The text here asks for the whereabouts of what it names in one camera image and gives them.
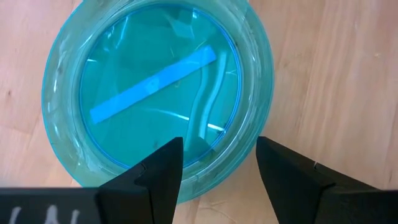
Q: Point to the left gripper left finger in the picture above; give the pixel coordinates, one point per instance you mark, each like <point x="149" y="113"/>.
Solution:
<point x="146" y="196"/>

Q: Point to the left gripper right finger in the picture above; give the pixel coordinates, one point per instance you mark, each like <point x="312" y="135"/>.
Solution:
<point x="298" y="193"/>

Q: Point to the teal transparent plastic plate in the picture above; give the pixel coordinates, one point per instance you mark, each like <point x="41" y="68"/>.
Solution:
<point x="140" y="62"/>

